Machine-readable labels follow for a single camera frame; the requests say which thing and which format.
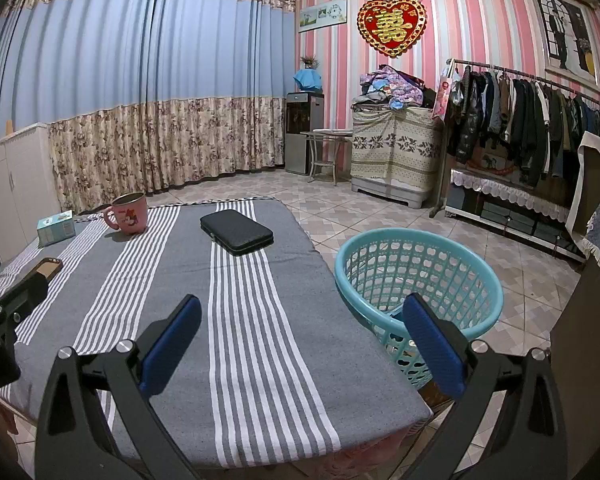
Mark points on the metal clothes rack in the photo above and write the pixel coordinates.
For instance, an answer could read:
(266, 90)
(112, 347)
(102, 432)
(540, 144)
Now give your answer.
(480, 63)

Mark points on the pile of clothes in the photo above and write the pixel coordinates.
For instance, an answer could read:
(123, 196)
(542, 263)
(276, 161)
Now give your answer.
(395, 87)

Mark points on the pink mug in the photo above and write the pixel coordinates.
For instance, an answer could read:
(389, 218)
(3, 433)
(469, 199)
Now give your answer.
(130, 217)

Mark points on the wall picture with clock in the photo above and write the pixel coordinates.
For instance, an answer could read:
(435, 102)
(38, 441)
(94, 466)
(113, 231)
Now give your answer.
(322, 15)

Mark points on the small metal table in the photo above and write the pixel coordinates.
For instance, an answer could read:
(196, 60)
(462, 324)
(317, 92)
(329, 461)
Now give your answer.
(330, 133)

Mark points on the cloth covered cabinet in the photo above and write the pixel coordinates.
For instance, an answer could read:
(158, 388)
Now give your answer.
(395, 150)

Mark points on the brown wooden cabinet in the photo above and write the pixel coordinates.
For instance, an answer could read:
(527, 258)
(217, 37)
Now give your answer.
(585, 385)

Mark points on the white cabinet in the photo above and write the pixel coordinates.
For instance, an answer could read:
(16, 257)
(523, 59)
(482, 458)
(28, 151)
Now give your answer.
(10, 185)

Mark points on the low cabinet with lace cloth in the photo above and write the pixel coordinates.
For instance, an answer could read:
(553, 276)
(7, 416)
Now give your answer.
(500, 187)

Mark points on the black zip case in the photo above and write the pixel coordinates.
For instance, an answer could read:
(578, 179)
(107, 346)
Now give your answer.
(237, 232)

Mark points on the row of hanging clothes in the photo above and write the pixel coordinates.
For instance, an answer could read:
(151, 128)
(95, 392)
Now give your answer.
(525, 115)

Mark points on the pink gift bag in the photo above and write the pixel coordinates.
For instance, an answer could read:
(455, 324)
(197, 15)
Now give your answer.
(442, 97)

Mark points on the teal plastic basket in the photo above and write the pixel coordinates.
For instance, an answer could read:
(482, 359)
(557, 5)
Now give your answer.
(350, 292)

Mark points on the brown phone case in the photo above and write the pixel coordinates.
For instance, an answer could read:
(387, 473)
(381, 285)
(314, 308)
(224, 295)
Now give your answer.
(50, 266)

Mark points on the blue and floral curtain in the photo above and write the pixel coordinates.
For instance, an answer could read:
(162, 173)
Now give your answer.
(130, 50)

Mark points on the small potted plant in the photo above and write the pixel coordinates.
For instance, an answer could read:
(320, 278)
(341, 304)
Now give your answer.
(310, 62)

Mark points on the grey water dispenser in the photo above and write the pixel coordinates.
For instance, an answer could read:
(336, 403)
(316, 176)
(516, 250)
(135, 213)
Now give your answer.
(302, 135)

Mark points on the teal tissue box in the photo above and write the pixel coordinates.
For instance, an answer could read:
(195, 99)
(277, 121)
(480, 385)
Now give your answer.
(55, 230)

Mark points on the grey striped tablecloth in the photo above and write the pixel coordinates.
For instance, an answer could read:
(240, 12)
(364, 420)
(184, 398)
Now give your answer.
(270, 360)

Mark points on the red heart wall decoration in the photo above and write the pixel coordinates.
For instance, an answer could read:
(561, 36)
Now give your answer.
(391, 27)

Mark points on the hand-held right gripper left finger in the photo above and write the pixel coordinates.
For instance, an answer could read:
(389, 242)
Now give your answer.
(172, 345)

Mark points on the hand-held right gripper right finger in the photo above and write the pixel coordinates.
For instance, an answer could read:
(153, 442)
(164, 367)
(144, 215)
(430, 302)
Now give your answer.
(432, 345)

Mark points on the television with beige cover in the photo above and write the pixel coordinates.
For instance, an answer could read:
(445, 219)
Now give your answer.
(595, 185)

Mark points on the framed wall poster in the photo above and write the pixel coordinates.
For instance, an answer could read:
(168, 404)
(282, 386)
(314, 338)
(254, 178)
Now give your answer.
(565, 35)

